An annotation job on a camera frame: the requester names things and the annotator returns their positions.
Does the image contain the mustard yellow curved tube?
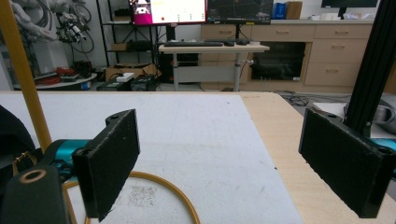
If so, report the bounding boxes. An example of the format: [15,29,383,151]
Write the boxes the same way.
[62,170,202,224]

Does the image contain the light wooden drawer cabinet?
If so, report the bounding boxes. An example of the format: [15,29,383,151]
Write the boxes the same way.
[200,19,375,93]

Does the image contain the grey white device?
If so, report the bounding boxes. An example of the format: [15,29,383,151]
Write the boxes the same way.
[372,101,396,127]

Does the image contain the black keyboard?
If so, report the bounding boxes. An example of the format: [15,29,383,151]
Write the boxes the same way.
[163,40,225,48]

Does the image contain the light wooden office desk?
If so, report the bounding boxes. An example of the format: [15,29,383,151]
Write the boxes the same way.
[158,42,271,92]

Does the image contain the white table mat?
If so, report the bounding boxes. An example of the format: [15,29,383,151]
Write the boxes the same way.
[0,92,305,224]

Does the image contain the black metal shelf rack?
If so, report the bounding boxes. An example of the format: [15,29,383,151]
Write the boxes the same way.
[95,0,161,67]

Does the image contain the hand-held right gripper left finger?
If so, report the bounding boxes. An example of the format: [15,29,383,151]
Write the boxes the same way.
[72,108,141,222]

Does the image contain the black monitor on cabinet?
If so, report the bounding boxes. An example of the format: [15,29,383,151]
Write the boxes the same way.
[320,0,379,19]

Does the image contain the white small box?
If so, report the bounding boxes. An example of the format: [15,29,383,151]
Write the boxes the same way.
[115,72,135,83]

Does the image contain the black cables on floor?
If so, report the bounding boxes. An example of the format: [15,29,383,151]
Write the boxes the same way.
[276,91,313,107]

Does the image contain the open cardboard box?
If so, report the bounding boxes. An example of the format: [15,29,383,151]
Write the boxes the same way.
[105,63,163,82]

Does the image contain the blue box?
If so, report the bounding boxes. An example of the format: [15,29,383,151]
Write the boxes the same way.
[272,2,288,21]

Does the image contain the monitor with dark screen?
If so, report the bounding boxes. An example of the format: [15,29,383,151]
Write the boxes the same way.
[206,0,275,25]

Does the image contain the white round table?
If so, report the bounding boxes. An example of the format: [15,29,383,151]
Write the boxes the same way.
[13,72,98,91]

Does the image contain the black computer tower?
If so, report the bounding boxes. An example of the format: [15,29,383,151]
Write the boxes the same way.
[160,52,201,84]

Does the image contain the monitor with pink white screen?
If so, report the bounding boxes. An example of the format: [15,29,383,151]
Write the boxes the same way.
[128,0,208,26]

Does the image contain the brown box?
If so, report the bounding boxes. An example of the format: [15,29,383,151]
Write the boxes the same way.
[285,1,304,21]

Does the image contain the black metal profile stand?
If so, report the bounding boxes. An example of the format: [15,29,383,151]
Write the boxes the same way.
[345,0,396,135]

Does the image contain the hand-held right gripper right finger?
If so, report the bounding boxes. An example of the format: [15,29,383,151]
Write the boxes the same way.
[298,107,396,218]

